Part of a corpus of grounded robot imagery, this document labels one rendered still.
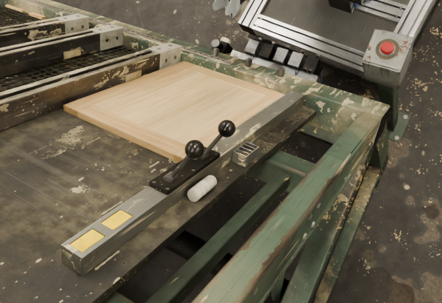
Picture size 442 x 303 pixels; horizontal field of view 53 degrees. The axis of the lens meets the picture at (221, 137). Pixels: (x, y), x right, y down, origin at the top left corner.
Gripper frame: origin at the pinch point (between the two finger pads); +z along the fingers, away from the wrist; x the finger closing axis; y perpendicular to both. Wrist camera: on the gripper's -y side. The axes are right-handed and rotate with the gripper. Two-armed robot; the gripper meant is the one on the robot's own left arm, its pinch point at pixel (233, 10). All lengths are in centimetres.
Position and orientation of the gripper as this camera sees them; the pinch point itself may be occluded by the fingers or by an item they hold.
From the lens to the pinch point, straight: 112.1
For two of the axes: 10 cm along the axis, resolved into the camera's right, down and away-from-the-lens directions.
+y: -6.1, 6.6, -4.4
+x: 7.9, 4.4, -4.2
